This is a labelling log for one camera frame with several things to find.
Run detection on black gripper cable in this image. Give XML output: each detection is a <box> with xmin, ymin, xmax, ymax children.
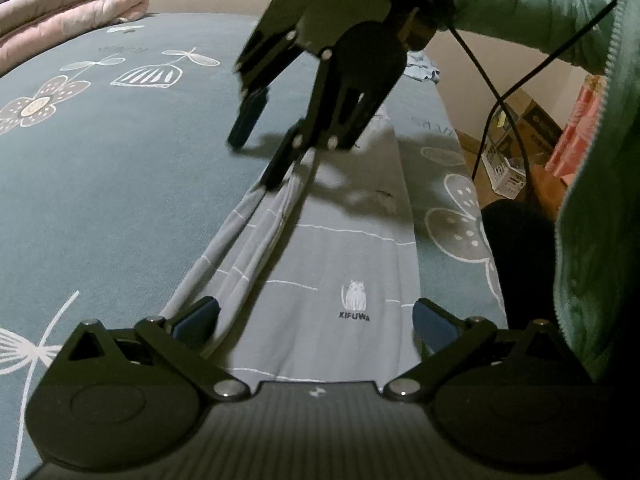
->
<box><xmin>445</xmin><ymin>0</ymin><xmax>621</xmax><ymax>206</ymax></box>

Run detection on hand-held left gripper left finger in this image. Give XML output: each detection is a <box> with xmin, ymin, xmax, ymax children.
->
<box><xmin>65</xmin><ymin>296</ymin><xmax>251</xmax><ymax>402</ymax></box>

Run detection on bed with teal floral sheet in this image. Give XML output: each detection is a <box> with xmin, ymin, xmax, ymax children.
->
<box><xmin>0</xmin><ymin>12</ymin><xmax>508</xmax><ymax>480</ymax></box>

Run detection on person's green jacket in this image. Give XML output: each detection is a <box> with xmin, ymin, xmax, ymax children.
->
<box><xmin>552</xmin><ymin>0</ymin><xmax>640</xmax><ymax>383</ymax></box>

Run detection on person's right forearm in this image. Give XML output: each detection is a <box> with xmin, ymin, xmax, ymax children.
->
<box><xmin>420</xmin><ymin>0</ymin><xmax>628</xmax><ymax>68</ymax></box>

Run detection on pink floral quilt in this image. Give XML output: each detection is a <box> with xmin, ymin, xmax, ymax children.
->
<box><xmin>0</xmin><ymin>0</ymin><xmax>151</xmax><ymax>76</ymax></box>

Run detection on light blue clothing pile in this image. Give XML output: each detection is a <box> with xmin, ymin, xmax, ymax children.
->
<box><xmin>402</xmin><ymin>50</ymin><xmax>441</xmax><ymax>83</ymax></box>

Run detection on white plastic basket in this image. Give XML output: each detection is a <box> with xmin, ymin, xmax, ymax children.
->
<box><xmin>482</xmin><ymin>152</ymin><xmax>528</xmax><ymax>196</ymax></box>

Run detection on cardboard box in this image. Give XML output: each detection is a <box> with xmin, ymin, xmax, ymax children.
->
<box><xmin>487</xmin><ymin>87</ymin><xmax>565</xmax><ymax>173</ymax></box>

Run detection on person's dark trouser leg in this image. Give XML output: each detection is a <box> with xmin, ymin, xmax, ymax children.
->
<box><xmin>480</xmin><ymin>200</ymin><xmax>601</xmax><ymax>361</ymax></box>

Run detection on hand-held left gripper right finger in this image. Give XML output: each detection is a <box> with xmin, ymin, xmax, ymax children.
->
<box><xmin>382</xmin><ymin>297</ymin><xmax>573</xmax><ymax>402</ymax></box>

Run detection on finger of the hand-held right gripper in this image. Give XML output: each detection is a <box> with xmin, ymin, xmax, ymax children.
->
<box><xmin>259</xmin><ymin>47</ymin><xmax>401</xmax><ymax>192</ymax></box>
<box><xmin>227</xmin><ymin>0</ymin><xmax>313</xmax><ymax>150</ymax></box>

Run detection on grey printed pants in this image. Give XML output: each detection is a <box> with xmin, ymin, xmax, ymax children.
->
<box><xmin>160</xmin><ymin>105</ymin><xmax>421</xmax><ymax>386</ymax></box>

